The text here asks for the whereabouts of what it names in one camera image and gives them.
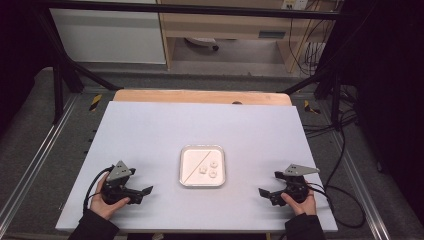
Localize white chair base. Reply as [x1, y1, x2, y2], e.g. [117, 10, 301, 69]
[184, 36, 220, 52]

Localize hanging black cables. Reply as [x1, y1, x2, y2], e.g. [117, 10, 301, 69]
[288, 0, 329, 77]

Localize left hand-held gripper cable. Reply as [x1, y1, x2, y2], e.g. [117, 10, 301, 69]
[83, 165, 115, 214]

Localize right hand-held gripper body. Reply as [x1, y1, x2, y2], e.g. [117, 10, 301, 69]
[274, 163, 321, 204]

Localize white cabinet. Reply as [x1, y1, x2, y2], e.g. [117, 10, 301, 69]
[49, 8, 167, 65]

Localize aluminium floor rail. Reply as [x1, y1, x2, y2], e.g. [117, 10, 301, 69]
[0, 95, 80, 228]
[329, 128, 392, 240]

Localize person's right hand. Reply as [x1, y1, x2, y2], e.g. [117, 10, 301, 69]
[280, 191, 318, 217]

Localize hand-held gripper cable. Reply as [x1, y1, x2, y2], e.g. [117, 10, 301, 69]
[305, 181, 367, 230]
[83, 165, 115, 214]

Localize white square tray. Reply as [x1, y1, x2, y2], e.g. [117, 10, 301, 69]
[178, 144, 227, 188]

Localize wooden table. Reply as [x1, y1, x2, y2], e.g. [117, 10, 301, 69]
[113, 88, 293, 107]

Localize light wooden desk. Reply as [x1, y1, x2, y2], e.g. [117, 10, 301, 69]
[156, 0, 338, 73]

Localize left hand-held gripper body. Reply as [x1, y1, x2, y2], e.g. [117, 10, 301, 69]
[100, 160, 138, 205]

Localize wooden skewer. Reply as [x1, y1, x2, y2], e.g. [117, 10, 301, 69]
[184, 150, 212, 185]

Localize yellow black tape strip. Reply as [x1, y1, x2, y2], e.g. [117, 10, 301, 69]
[88, 94, 103, 112]
[303, 99, 321, 115]

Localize white power strip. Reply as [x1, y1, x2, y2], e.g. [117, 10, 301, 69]
[281, 0, 309, 10]

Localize black floor cables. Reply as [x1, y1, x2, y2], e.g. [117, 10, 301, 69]
[301, 83, 359, 188]

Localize person's left hand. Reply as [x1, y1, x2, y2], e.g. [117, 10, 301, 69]
[89, 181, 132, 221]

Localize black metal frame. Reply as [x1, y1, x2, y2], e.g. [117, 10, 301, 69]
[33, 0, 344, 125]

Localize right hand-held gripper cable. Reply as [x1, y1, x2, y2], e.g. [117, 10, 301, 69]
[305, 181, 367, 230]

